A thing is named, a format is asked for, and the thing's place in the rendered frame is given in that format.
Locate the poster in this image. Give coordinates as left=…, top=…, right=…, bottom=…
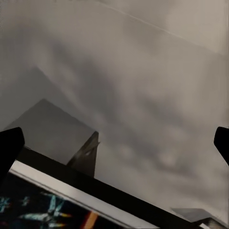
left=0, top=146, right=204, bottom=229

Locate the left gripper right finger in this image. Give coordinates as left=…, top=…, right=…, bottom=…
left=214, top=126, right=229, bottom=165

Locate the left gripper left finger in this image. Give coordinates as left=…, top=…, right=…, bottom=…
left=0, top=127, right=25, bottom=184

